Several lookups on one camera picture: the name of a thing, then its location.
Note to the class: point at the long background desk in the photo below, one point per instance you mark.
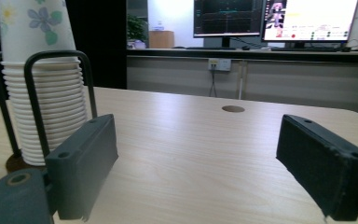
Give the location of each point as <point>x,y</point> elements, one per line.
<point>292,81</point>

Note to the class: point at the stack of floral paper cups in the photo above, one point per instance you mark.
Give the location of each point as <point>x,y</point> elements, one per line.
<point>59,102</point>

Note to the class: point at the green potted plant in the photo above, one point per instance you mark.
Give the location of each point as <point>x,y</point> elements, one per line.
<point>136,29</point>

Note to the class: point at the white wall power outlet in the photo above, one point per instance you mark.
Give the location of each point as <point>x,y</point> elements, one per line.
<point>219,64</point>

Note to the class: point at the cardboard box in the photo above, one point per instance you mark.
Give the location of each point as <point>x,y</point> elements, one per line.
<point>161,39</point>

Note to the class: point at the black computer mouse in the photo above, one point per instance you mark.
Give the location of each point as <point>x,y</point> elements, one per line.
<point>245,48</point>

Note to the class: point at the black keyboard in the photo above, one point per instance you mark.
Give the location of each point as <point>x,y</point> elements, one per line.
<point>304,48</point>
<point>211,48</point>

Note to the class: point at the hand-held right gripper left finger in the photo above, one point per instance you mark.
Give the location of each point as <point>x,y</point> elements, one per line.
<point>84,161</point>

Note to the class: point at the bright-screen computer monitor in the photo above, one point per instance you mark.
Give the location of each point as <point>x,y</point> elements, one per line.
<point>310,21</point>

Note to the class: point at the dark-screen computer monitor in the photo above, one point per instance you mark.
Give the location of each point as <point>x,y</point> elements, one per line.
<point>228,18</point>

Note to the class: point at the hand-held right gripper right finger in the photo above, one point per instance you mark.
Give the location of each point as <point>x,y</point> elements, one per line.
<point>320,168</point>

